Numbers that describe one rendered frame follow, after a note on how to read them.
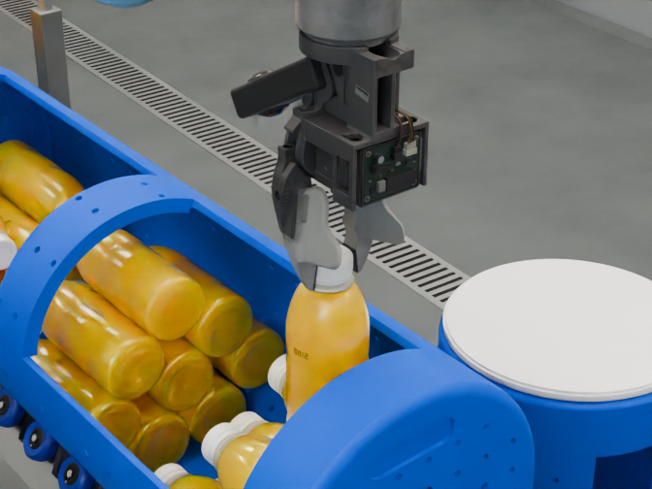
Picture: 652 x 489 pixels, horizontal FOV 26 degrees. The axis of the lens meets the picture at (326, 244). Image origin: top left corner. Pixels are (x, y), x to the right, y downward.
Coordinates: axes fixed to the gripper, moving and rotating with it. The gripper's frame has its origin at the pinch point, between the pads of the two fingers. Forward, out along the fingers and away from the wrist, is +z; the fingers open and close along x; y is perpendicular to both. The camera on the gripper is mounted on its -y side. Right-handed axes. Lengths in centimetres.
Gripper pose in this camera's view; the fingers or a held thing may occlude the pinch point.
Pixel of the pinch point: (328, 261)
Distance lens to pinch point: 111.4
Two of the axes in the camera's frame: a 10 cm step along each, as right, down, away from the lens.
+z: -0.1, 8.7, 4.9
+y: 6.1, 3.9, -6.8
